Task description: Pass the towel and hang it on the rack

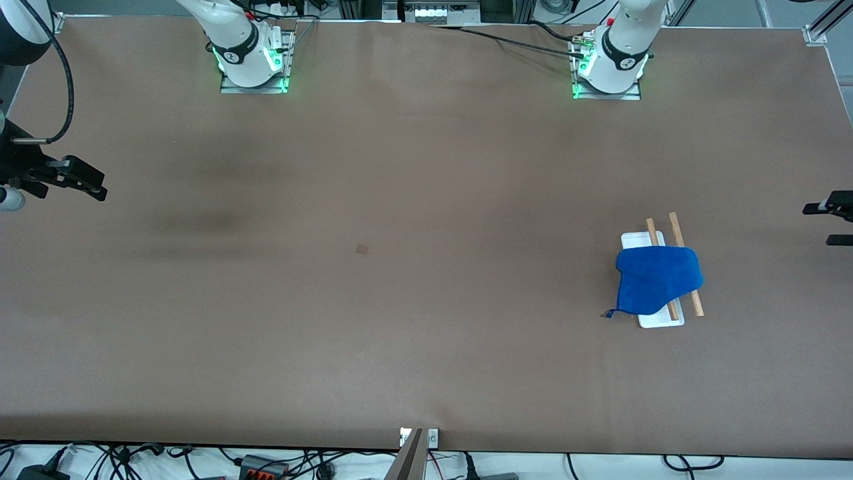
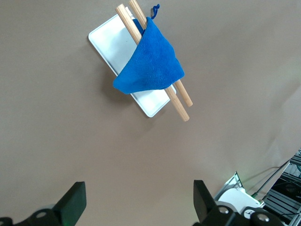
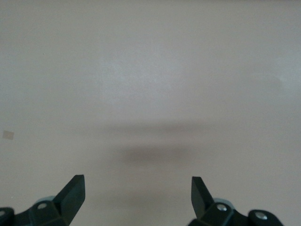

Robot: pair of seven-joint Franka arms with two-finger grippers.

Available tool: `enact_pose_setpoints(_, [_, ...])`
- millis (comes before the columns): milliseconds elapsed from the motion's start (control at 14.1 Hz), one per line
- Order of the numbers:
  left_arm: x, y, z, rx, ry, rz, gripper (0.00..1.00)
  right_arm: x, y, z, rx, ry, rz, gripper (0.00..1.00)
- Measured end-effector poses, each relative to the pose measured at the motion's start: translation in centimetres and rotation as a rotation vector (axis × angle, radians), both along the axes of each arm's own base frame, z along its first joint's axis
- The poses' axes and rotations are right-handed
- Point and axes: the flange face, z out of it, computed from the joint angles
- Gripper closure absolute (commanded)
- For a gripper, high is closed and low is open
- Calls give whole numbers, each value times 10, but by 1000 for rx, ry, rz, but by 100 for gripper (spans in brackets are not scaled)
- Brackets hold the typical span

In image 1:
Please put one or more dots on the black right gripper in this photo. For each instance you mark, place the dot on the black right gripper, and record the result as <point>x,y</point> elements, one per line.
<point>18,162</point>

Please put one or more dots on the blue towel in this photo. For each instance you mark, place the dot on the blue towel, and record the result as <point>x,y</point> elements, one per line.
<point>656,280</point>

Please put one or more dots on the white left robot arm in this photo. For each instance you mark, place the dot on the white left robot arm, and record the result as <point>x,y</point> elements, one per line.
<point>623,53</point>

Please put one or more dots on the white rack with wooden bars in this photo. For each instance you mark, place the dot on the white rack with wooden bars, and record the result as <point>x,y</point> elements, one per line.
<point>670,320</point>

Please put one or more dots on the black power adapter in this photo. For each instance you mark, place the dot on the black power adapter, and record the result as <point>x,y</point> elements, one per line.
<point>40,473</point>

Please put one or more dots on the black red power strip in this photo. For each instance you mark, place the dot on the black red power strip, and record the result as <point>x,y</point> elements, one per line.
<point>263,466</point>

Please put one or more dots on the white socket strip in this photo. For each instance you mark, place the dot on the white socket strip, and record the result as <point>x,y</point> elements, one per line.
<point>433,12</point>

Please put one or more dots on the aluminium table corner bracket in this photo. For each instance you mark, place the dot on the aluminium table corner bracket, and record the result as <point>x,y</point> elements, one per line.
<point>816,34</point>
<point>56,23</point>

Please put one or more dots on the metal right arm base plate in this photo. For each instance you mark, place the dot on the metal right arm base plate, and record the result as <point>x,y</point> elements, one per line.
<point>230,85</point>

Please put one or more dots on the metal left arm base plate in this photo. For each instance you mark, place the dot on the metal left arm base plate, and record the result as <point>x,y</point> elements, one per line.
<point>633,95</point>

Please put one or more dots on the dark aluminium frame post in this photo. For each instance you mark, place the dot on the dark aluminium frame post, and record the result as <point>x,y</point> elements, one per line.
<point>360,8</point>
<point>525,9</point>

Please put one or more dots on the grey camera mount beam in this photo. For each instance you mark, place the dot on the grey camera mount beam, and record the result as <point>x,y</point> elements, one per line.
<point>408,463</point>

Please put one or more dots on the small metal mount bracket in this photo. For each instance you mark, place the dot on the small metal mount bracket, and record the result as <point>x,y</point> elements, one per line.
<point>433,438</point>

